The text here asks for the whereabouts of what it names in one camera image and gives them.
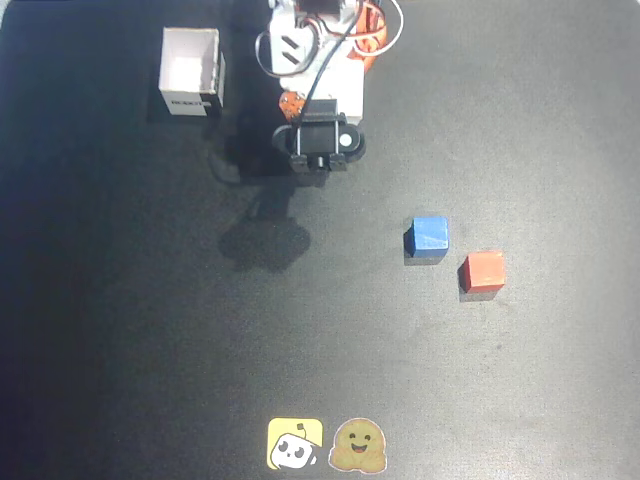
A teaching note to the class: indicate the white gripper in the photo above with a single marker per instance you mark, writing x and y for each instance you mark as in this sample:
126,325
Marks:
336,93

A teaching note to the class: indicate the yellow robot sticker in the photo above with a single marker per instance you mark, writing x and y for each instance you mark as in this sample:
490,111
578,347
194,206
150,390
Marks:
295,442

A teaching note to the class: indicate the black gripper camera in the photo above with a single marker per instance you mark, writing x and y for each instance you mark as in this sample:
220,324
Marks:
317,137

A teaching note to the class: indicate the hugging face emoji sticker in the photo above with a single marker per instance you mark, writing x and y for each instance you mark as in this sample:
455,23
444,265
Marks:
357,445

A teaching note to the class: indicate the blue cube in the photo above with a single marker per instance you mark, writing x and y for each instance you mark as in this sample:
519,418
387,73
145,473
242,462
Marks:
429,235

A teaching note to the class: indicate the white and orange robot arm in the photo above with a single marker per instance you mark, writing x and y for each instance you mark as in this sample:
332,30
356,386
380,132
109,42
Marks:
286,30

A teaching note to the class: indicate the red cube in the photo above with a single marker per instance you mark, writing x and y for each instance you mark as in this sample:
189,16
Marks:
485,270

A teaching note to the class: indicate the black mat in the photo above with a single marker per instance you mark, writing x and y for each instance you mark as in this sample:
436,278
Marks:
150,325

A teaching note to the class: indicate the white cardboard box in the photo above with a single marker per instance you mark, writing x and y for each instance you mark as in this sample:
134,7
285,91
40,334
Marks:
190,65

